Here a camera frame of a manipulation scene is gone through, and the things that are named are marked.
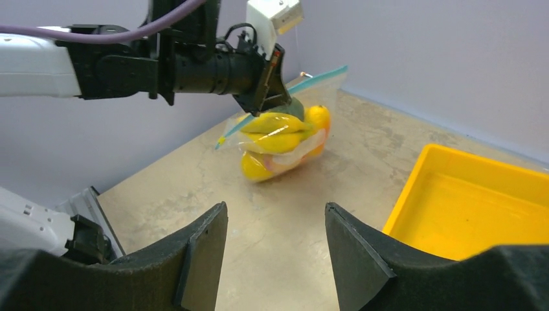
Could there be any green avocado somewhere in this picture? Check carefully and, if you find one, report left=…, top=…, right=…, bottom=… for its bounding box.
left=271, top=97, right=305, bottom=121

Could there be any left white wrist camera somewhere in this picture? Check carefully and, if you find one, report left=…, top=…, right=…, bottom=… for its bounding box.
left=245, top=0, right=304, bottom=60

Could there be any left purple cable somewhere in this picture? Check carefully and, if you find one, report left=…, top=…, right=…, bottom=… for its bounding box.
left=0, top=0, right=209, bottom=45

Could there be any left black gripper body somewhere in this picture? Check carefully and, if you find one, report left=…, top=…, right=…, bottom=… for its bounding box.
left=174, top=32, right=286, bottom=106

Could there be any yellow round fruit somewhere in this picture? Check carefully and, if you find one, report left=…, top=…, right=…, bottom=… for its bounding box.
left=241, top=151, right=275, bottom=182

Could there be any orange mango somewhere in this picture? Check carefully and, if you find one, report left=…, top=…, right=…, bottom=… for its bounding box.
left=305, top=105, right=331, bottom=157

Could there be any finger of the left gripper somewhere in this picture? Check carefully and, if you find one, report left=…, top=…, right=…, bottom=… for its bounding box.
left=246, top=84, right=292, bottom=116

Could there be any yellow plastic tray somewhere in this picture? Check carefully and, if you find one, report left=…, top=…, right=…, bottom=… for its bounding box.
left=383, top=144, right=548, bottom=260

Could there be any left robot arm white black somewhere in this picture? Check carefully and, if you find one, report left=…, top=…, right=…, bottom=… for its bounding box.
left=1, top=1, right=303, bottom=116

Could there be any clear zip top bag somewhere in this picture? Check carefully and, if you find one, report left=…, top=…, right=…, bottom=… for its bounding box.
left=215, top=65, right=348, bottom=183

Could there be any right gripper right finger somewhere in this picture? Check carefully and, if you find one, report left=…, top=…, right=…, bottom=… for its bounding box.
left=324, top=202, right=548, bottom=310

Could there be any yellow banana bunch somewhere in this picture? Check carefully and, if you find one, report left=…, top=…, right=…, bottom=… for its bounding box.
left=239, top=112, right=314, bottom=154

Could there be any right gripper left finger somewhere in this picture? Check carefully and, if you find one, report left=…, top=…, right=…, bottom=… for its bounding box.
left=1, top=202, right=229, bottom=310

